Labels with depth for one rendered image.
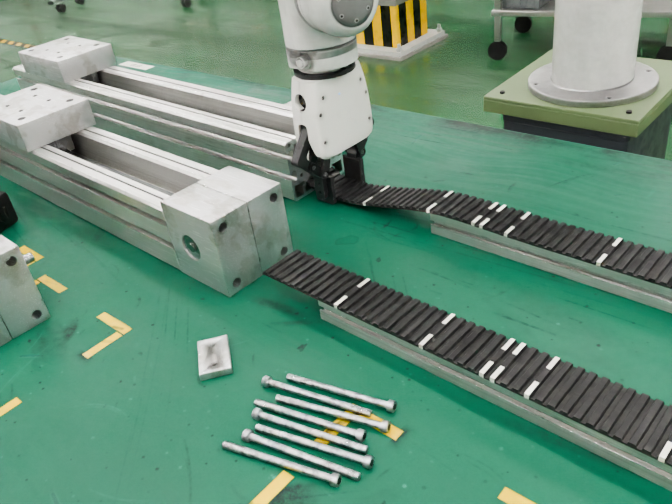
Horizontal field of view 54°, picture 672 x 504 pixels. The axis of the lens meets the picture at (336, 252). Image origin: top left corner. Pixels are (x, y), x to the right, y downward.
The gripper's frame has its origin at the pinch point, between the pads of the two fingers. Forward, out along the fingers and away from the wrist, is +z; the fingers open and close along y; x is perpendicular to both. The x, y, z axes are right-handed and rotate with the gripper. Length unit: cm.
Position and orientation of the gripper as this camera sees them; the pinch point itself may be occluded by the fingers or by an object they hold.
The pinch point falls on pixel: (340, 179)
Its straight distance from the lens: 88.1
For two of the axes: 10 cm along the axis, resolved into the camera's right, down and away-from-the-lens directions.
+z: 1.3, 8.3, 5.4
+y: 6.7, -4.8, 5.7
